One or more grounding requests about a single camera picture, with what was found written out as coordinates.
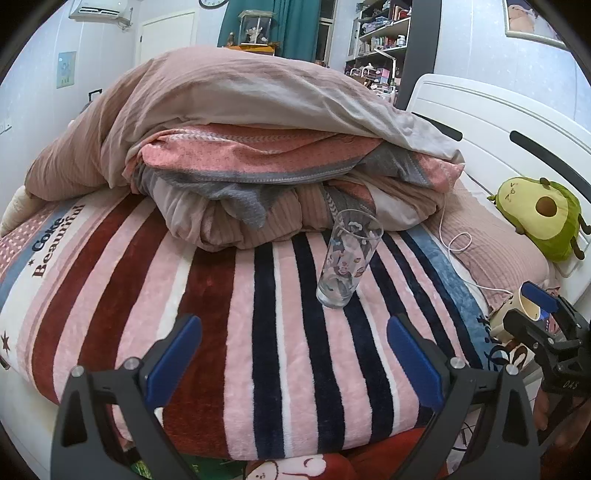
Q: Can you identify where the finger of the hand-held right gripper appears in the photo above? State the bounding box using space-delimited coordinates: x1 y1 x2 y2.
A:
521 281 583 335
502 308 551 354

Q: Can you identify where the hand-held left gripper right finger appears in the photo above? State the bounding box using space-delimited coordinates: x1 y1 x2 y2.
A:
387 314 542 480

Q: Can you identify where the glass display case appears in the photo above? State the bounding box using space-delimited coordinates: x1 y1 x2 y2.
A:
236 10 275 47

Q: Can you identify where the white charging cable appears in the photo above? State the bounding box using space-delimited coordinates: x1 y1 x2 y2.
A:
438 198 514 295

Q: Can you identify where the cluttered bookshelf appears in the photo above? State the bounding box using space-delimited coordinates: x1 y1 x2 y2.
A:
344 0 413 95

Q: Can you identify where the pink ribbed pillow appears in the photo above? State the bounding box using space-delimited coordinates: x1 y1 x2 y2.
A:
427 178 561 315

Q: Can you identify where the clear printed glass cup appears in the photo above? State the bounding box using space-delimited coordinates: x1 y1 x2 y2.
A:
316 209 385 309

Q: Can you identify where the teal curtain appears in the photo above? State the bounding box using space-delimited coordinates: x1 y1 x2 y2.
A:
217 0 322 60

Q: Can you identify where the white door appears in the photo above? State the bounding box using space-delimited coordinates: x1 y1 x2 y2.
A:
137 11 198 70

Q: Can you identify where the framed wall picture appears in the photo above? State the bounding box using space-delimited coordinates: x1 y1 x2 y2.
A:
502 0 568 49

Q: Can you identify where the striped fleece blanket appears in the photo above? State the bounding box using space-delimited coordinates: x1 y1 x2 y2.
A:
0 187 513 462

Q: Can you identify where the pink and grey patterned blanket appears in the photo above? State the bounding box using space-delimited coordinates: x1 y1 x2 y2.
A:
131 124 465 232

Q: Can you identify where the person's right hand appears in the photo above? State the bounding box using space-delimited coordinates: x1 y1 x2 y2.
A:
533 390 591 446

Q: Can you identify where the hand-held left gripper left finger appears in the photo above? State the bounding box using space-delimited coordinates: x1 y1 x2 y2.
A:
51 315 204 480

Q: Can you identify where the avocado plush toy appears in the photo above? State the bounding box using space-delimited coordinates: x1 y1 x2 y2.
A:
487 176 591 264

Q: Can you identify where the cream mug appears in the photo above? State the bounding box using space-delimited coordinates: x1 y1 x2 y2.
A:
488 285 555 346

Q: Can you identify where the pink duvet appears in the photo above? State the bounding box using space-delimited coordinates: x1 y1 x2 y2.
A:
24 45 466 252

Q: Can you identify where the white plush toy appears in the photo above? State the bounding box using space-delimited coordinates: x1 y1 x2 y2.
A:
0 185 40 237

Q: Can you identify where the white bed headboard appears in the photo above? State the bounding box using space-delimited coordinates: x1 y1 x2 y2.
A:
405 73 591 296

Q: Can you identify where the small wall poster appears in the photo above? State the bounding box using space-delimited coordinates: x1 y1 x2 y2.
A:
57 51 77 89

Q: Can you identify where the white air conditioner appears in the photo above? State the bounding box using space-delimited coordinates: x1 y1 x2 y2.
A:
68 0 132 21

